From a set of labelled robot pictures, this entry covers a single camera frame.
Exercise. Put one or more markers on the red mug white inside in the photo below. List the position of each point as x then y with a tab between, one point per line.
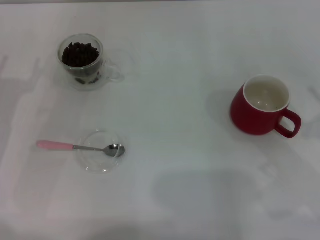
246	121

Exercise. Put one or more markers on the dark coffee beans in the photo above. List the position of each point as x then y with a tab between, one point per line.
80	53

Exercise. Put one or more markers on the clear glass cup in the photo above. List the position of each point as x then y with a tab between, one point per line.
82	83

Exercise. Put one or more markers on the clear glass saucer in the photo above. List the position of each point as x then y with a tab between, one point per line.
100	165

